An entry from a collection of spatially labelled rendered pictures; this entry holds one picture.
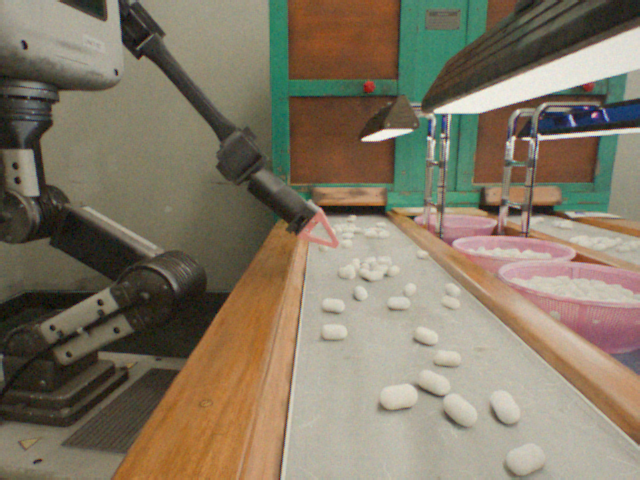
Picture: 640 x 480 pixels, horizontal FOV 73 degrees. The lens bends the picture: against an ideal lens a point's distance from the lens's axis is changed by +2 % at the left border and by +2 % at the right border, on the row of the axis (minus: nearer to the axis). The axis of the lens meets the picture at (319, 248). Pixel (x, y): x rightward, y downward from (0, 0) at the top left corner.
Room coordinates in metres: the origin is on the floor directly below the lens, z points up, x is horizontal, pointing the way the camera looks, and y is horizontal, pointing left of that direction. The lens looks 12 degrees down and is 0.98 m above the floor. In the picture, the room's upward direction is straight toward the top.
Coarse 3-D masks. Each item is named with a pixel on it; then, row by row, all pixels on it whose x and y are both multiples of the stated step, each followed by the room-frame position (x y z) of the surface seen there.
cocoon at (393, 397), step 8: (384, 392) 0.38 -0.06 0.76; (392, 392) 0.38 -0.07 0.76; (400, 392) 0.38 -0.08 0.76; (408, 392) 0.38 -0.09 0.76; (416, 392) 0.38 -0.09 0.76; (384, 400) 0.38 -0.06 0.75; (392, 400) 0.37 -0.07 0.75; (400, 400) 0.38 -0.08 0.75; (408, 400) 0.38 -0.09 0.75; (416, 400) 0.38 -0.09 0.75; (392, 408) 0.37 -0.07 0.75
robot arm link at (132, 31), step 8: (128, 16) 1.18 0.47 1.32; (136, 16) 1.19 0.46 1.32; (120, 24) 1.17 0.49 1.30; (128, 24) 1.18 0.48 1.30; (136, 24) 1.18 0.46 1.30; (128, 32) 1.17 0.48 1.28; (136, 32) 1.18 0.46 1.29; (144, 32) 1.20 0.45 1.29; (136, 40) 1.19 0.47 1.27; (144, 40) 1.21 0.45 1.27
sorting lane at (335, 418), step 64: (320, 256) 1.04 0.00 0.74; (320, 320) 0.61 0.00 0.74; (384, 320) 0.61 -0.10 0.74; (448, 320) 0.62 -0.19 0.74; (320, 384) 0.43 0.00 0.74; (384, 384) 0.43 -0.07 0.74; (512, 384) 0.43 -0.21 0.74; (320, 448) 0.32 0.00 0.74; (384, 448) 0.32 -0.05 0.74; (448, 448) 0.32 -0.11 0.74; (512, 448) 0.32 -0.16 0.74; (576, 448) 0.33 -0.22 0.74
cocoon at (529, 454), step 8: (520, 448) 0.30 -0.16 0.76; (528, 448) 0.30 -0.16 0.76; (536, 448) 0.30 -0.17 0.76; (512, 456) 0.29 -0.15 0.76; (520, 456) 0.29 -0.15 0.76; (528, 456) 0.29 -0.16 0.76; (536, 456) 0.29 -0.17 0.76; (544, 456) 0.30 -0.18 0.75; (512, 464) 0.29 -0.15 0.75; (520, 464) 0.29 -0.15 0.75; (528, 464) 0.29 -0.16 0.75; (536, 464) 0.29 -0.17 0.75; (520, 472) 0.29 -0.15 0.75; (528, 472) 0.29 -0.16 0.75
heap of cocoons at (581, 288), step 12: (564, 276) 0.84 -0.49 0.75; (540, 288) 0.77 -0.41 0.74; (552, 288) 0.77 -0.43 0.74; (564, 288) 0.76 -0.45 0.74; (576, 288) 0.78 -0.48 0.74; (588, 288) 0.77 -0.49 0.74; (600, 288) 0.78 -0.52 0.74; (612, 288) 0.76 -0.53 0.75; (600, 300) 0.70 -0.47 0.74; (612, 300) 0.70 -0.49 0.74; (624, 300) 0.70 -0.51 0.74; (636, 300) 0.70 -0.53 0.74; (552, 312) 0.66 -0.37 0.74
